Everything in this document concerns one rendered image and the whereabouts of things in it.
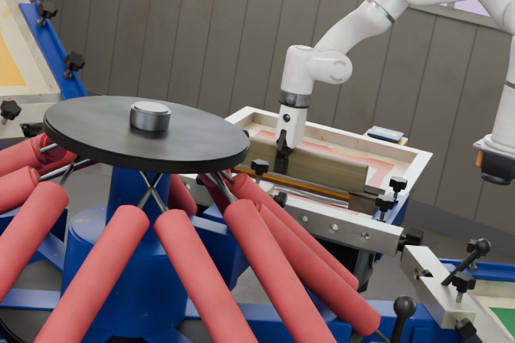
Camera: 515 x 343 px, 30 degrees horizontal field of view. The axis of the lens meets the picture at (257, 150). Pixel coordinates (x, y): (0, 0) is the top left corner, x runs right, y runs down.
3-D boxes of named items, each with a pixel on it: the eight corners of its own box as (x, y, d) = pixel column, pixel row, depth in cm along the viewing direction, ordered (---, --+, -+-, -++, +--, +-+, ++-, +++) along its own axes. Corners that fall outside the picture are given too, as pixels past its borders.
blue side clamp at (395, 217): (384, 213, 238) (390, 187, 236) (404, 219, 237) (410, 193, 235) (357, 254, 210) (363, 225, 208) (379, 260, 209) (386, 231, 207)
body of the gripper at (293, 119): (303, 106, 221) (296, 151, 224) (316, 97, 230) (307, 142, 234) (273, 99, 223) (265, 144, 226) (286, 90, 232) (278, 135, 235)
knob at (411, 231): (391, 250, 205) (399, 219, 203) (418, 258, 204) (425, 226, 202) (385, 262, 198) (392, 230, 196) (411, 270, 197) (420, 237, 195)
